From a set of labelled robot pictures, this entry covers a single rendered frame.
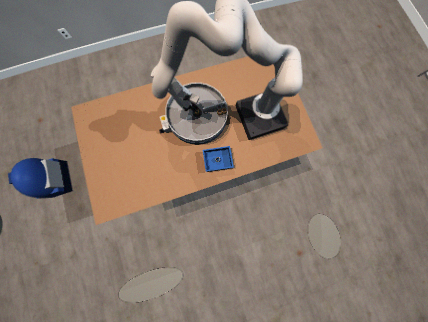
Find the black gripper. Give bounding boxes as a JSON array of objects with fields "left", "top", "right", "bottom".
[{"left": 173, "top": 86, "right": 199, "bottom": 112}]

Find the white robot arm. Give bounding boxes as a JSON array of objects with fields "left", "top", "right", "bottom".
[{"left": 151, "top": 0, "right": 303, "bottom": 119}]

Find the blue open crate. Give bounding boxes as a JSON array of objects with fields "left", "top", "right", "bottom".
[{"left": 203, "top": 146, "right": 234, "bottom": 172}]

